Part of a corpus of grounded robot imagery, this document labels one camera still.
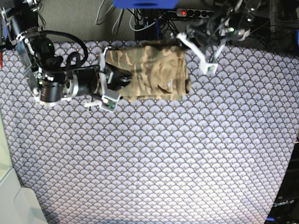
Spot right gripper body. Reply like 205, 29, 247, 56
34, 66, 133, 107

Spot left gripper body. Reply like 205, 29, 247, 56
186, 14, 254, 49

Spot camouflage T-shirt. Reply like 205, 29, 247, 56
106, 40, 191, 102

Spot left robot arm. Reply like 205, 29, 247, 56
176, 0, 261, 74

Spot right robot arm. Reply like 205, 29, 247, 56
0, 0, 133, 112

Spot black power strip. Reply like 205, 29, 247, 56
175, 8, 214, 19

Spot blue box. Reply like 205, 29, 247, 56
113, 0, 178, 9

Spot blue clamp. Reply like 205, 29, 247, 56
154, 19, 161, 40

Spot fan-patterned tablecloth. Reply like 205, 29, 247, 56
0, 47, 299, 224

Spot white plastic bin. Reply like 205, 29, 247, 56
0, 122, 47, 224

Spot black OpenArm case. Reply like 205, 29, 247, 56
265, 142, 299, 224

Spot tangled black cables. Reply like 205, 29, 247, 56
130, 7, 274, 46

